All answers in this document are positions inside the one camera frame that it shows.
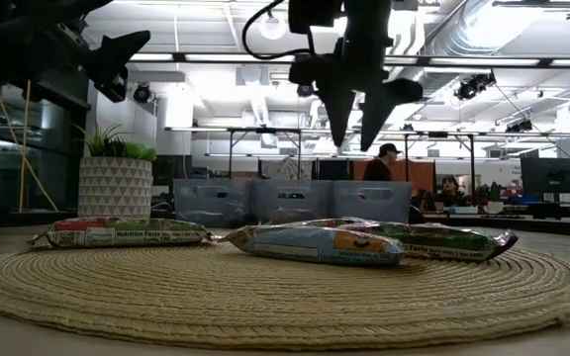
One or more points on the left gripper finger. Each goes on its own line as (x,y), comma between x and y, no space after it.
(114,57)

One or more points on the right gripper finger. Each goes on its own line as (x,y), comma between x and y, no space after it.
(339,114)
(381,106)

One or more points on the red chocolate chip granola bar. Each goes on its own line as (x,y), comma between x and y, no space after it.
(117,237)
(329,222)

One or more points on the orange peanut butter granola bar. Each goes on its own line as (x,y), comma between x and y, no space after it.
(314,244)

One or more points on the purple wrapper granola bar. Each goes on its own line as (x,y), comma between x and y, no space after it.
(453,242)

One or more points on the black ceiling spotlight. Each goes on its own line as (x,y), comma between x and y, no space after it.
(473,86)
(306,91)
(141,93)
(519,126)

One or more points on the person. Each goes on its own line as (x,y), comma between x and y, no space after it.
(381,165)
(449,194)

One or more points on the orange partition panel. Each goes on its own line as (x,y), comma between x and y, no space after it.
(418,170)

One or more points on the green artificial plant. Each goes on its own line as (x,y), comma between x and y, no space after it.
(117,146)

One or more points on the long ceiling light strip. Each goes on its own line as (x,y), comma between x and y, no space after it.
(463,62)

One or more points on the round white ceiling lamp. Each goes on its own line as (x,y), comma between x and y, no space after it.
(272,27)

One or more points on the white triangle-patterned plant pot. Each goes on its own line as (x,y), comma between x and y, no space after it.
(115,188)

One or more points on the small background potted plant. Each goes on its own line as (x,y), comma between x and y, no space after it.
(494,198)

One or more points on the black desk monitor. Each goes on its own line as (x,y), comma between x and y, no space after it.
(549,175)

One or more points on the round woven straw placemat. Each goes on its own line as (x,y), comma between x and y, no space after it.
(285,301)

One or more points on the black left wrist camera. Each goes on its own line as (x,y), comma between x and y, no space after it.
(112,86)

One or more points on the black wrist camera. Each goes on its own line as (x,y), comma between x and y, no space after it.
(112,86)
(314,15)

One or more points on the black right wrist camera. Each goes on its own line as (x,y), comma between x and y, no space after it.
(314,15)

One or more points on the silver ventilation duct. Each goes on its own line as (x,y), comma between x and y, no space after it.
(443,79)

